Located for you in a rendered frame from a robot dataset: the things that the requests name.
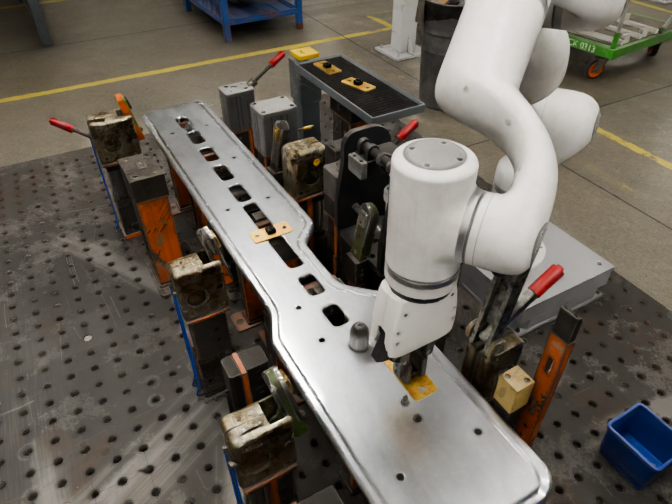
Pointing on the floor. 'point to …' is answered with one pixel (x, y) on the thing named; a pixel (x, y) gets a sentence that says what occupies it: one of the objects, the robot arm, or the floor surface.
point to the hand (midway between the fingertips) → (409, 363)
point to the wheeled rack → (621, 40)
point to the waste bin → (434, 41)
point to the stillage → (247, 11)
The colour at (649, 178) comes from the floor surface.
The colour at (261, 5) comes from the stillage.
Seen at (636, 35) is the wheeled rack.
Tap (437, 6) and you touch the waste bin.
